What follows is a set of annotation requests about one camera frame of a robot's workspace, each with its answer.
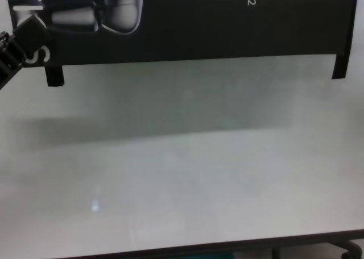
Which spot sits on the black AI robotics poster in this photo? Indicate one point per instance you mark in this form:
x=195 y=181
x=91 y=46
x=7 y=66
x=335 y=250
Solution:
x=199 y=29

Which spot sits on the short black tape strip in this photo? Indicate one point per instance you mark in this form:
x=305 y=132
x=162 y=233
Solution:
x=339 y=67
x=55 y=77

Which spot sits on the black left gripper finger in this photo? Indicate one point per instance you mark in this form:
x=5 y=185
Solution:
x=31 y=31

